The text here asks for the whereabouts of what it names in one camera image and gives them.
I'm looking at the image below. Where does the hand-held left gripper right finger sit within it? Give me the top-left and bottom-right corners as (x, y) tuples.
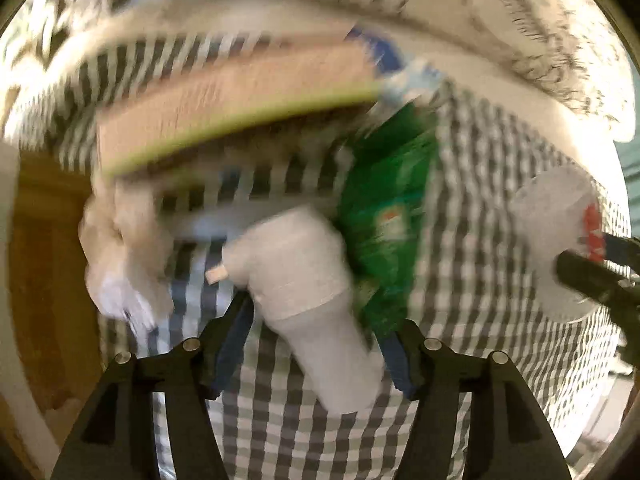
(375, 317), (573, 480)

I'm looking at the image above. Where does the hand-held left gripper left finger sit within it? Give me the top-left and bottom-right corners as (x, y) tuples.
(50, 290), (256, 480)

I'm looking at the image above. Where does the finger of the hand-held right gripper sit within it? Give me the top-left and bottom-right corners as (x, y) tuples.
(555, 251), (640, 318)
(600, 230), (640, 271)

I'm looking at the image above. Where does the white bottle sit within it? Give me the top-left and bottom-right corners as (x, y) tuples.
(205, 209), (386, 416)

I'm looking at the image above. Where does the white tissue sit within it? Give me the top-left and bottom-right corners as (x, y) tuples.
(80, 180), (176, 336)

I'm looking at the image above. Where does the green snack bag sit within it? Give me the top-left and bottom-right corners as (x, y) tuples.
(337, 105), (443, 341)

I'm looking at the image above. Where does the beige box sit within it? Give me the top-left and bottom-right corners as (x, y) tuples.
(95, 42), (386, 181)

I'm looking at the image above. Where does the teal curtain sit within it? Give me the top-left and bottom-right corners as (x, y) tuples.
(617, 145), (640, 196)

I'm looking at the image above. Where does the floral patterned pillow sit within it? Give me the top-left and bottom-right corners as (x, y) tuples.
(0, 0), (640, 146)

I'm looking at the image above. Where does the blue white packet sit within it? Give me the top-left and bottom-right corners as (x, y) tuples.
(345, 25), (441, 106)

